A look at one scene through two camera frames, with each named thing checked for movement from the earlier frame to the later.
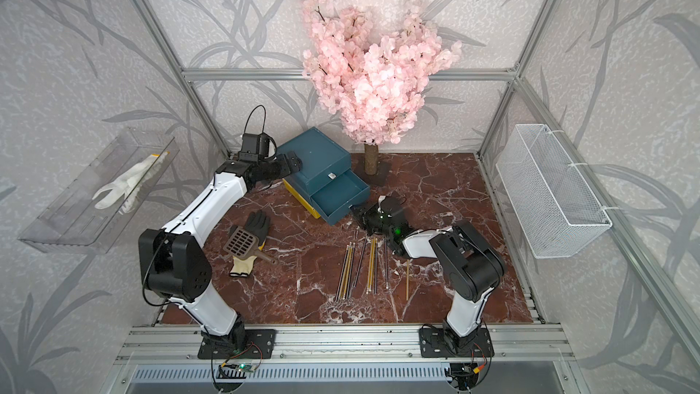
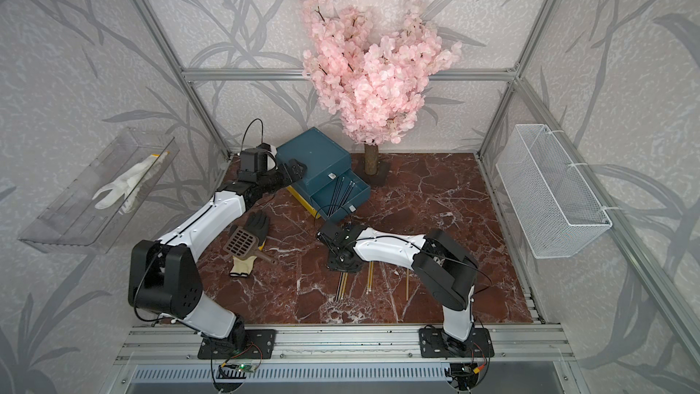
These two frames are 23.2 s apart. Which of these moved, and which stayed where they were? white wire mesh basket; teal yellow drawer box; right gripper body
Moved: right gripper body
Stayed: white wire mesh basket; teal yellow drawer box
